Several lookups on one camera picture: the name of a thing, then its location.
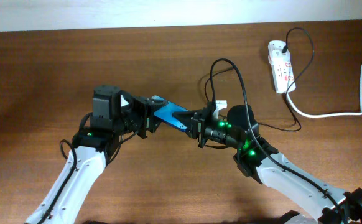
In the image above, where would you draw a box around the blue Galaxy smartphone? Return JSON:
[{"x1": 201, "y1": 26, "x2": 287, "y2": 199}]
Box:
[{"x1": 151, "y1": 95, "x2": 188, "y2": 132}]

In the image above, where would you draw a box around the black charging cable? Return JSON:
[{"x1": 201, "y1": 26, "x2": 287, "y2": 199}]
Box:
[{"x1": 203, "y1": 27, "x2": 315, "y2": 133}]

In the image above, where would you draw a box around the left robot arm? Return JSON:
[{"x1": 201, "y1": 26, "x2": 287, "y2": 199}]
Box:
[{"x1": 26, "y1": 85, "x2": 168, "y2": 223}]

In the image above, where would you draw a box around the white charger adapter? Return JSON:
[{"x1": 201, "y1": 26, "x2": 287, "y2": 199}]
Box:
[{"x1": 268, "y1": 49, "x2": 290, "y2": 65}]

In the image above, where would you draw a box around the white power strip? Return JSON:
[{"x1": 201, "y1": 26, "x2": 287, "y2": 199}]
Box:
[{"x1": 268, "y1": 40, "x2": 296, "y2": 94}]

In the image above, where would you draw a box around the white power strip cord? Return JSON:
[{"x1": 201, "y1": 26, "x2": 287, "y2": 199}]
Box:
[{"x1": 285, "y1": 55, "x2": 362, "y2": 119}]

